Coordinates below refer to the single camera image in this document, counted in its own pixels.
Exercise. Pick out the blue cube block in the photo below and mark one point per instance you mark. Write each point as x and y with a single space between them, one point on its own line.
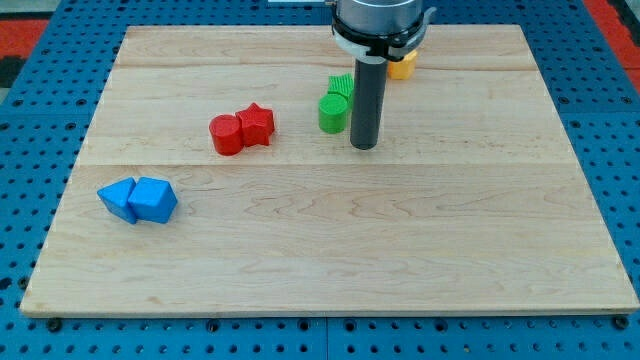
153 200

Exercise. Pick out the green ribbed block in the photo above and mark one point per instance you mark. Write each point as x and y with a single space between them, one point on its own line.
342 85

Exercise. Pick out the red star block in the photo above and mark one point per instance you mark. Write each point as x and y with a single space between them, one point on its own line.
257 125

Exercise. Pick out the yellow block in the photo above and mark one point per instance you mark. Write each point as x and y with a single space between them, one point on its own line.
403 69

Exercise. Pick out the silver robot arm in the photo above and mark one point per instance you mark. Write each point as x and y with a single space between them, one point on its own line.
379 17

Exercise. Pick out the red cylinder block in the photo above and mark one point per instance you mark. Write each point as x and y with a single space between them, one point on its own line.
226 133

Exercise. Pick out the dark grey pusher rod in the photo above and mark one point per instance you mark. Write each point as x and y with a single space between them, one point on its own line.
368 98

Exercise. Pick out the green cylinder block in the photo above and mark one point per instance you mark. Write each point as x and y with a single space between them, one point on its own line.
332 109

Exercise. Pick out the blue triangle block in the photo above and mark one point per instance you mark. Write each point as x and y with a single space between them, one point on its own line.
115 198

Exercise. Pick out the light wooden board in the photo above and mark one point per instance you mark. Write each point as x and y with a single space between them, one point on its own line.
472 203

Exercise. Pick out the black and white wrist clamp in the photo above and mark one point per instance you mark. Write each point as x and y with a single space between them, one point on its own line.
371 48

